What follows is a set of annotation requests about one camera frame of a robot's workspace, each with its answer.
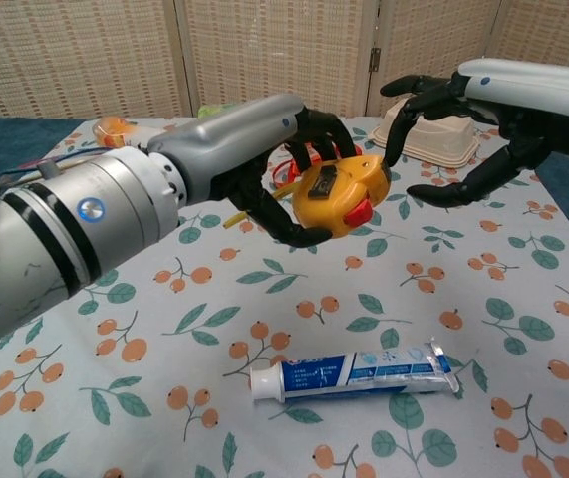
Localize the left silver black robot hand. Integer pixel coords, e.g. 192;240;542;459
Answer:
146;94;360;248

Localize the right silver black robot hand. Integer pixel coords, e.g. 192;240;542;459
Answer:
380;58;569;210

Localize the yellow tape measure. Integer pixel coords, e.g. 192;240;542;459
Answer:
222;153;393;243

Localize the green snack package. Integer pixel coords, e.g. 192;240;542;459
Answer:
197;103;246;121

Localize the woven folding screen panel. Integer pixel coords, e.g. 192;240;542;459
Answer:
0;0;191;121
366;0;502;119
173;0;383;119
487;0;569;72

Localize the beige takeaway food box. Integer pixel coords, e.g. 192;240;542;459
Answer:
369;101;482;166

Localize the orange drink bottle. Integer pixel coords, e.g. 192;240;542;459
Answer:
93;116;166;151

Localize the floral patterned tablecloth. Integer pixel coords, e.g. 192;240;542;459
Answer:
0;116;569;478

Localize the blue white toothpaste tube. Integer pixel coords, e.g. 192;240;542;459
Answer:
248;337;466;405

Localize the orange lanyard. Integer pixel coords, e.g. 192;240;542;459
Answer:
269;140;366;189

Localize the coloured arm wire bundle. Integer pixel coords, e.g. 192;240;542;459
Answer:
0;143;137;201

